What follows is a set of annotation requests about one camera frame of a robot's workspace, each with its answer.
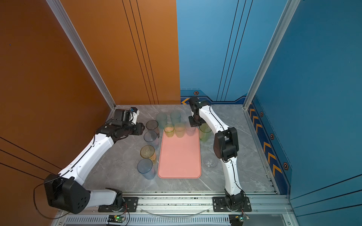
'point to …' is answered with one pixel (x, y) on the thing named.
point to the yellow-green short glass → (179, 128)
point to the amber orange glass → (148, 151)
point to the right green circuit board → (237, 220)
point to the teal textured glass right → (176, 117)
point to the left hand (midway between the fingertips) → (141, 124)
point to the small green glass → (169, 131)
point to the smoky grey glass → (153, 125)
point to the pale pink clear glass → (190, 131)
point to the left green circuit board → (116, 219)
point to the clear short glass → (210, 162)
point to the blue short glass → (151, 137)
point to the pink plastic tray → (180, 157)
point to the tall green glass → (205, 132)
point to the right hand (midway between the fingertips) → (196, 124)
